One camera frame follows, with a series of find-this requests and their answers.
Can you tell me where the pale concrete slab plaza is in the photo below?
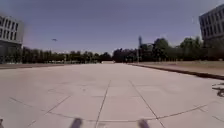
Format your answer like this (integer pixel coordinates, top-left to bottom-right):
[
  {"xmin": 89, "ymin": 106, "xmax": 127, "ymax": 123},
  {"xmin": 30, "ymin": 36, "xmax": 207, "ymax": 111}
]
[{"xmin": 0, "ymin": 63, "xmax": 224, "ymax": 128}]

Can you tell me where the tall thin tower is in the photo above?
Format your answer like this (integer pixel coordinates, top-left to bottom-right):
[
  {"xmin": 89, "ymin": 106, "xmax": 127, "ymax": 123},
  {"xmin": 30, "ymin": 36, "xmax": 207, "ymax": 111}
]
[{"xmin": 137, "ymin": 35, "xmax": 143, "ymax": 63}]

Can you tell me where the row of trees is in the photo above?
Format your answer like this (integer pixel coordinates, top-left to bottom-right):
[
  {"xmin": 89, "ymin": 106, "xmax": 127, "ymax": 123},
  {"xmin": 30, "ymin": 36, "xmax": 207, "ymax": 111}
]
[{"xmin": 20, "ymin": 35, "xmax": 224, "ymax": 64}]

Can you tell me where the robot's own part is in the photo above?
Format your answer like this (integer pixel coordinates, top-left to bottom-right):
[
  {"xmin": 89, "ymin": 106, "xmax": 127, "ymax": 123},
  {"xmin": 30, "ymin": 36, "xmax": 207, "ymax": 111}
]
[
  {"xmin": 69, "ymin": 117, "xmax": 84, "ymax": 128},
  {"xmin": 137, "ymin": 119, "xmax": 151, "ymax": 128}
]

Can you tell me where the dark kerb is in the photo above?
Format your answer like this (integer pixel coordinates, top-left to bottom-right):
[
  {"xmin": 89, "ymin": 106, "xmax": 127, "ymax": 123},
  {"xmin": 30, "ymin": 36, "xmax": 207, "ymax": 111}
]
[{"xmin": 127, "ymin": 62, "xmax": 224, "ymax": 81}]

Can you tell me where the dry grass field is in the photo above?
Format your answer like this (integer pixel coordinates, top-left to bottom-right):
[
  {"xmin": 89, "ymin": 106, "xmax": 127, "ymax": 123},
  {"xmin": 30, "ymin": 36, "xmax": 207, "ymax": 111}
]
[{"xmin": 130, "ymin": 60, "xmax": 224, "ymax": 78}]

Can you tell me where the long pale building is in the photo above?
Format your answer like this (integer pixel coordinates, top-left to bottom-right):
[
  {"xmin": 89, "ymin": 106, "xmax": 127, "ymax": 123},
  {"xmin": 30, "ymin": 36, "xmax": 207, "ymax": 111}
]
[{"xmin": 198, "ymin": 3, "xmax": 224, "ymax": 49}]

